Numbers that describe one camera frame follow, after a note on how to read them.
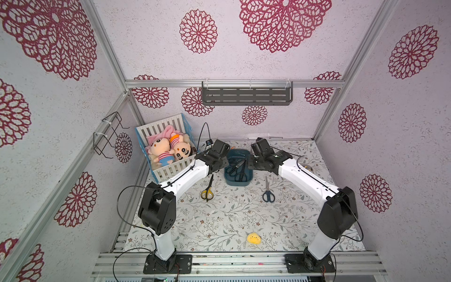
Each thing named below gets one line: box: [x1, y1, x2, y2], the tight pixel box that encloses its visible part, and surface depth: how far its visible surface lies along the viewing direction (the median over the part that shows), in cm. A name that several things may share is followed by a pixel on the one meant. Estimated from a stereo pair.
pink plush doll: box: [145, 124, 178, 167], surface depth 100 cm
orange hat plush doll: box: [169, 132, 198, 161], surface depth 102 cm
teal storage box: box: [223, 148, 254, 187], surface depth 105 cm
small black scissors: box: [234, 159, 248, 182], surface depth 105 cm
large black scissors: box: [226, 159, 247, 177], surface depth 106 cm
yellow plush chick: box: [246, 232, 262, 245], surface depth 80 cm
